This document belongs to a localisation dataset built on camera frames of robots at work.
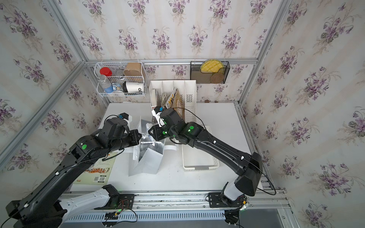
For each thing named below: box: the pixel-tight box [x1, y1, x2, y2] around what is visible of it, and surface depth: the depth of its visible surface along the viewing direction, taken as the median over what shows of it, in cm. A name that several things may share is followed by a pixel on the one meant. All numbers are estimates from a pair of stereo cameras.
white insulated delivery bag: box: [128, 116, 166, 177], surface depth 67 cm
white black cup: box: [123, 81, 144, 93], surface depth 95 cm
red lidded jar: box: [99, 66, 113, 77], surface depth 93 cm
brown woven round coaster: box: [210, 72, 224, 84], surface depth 100 cm
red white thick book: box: [151, 88, 157, 109], surface depth 95 cm
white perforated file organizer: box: [149, 79, 197, 124], surface depth 101 cm
